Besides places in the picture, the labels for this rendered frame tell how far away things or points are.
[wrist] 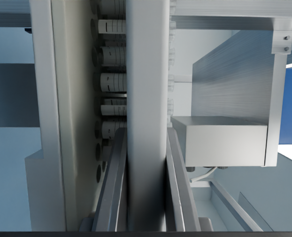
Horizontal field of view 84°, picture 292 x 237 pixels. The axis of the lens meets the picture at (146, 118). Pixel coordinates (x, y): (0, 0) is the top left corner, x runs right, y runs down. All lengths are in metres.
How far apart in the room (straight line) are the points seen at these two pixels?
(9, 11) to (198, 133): 0.45
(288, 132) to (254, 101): 0.11
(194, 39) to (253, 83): 3.58
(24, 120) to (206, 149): 0.55
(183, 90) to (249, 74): 3.44
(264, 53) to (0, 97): 0.76
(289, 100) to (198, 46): 3.60
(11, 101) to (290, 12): 0.74
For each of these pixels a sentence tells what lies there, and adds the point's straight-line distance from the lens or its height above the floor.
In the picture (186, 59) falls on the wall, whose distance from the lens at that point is 3.97.
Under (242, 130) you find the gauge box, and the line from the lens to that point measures 0.45.
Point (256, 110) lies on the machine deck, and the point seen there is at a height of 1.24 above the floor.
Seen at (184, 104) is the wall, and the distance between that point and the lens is 4.01.
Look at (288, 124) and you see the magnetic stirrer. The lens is 0.56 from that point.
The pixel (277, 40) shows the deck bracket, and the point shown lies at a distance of 0.50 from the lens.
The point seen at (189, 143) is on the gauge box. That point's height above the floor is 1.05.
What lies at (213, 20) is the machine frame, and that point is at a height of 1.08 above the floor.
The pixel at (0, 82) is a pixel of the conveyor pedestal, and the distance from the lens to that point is 0.68.
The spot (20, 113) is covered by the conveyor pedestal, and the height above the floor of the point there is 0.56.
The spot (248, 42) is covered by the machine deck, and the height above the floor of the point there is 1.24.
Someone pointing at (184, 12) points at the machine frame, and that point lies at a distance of 0.36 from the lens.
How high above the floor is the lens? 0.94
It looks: 1 degrees up
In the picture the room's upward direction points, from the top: 90 degrees clockwise
